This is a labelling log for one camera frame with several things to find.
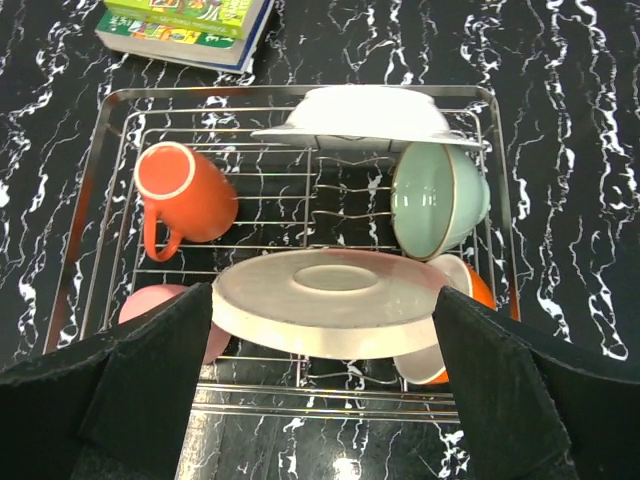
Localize orange mug white inside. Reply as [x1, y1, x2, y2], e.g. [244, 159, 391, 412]
[133, 141, 239, 262]

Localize cream pink leaf plate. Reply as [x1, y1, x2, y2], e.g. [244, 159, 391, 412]
[212, 249, 450, 360]

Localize white scalloped plate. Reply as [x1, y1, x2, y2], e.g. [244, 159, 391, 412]
[251, 85, 482, 152]

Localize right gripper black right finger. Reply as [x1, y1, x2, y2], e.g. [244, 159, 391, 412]
[433, 287, 639, 479]

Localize small orange white bowl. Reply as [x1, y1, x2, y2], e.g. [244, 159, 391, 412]
[393, 254, 496, 385]

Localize wire dish rack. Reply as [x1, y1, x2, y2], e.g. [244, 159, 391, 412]
[42, 84, 521, 419]

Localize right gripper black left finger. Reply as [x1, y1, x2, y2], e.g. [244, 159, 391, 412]
[1, 283, 212, 479]

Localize green children's book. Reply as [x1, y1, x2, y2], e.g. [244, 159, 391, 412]
[104, 0, 268, 40]

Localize pink plastic cup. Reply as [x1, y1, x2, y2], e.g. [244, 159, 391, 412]
[118, 284, 231, 365]

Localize green celadon bowl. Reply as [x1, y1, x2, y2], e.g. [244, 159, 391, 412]
[390, 143, 491, 261]

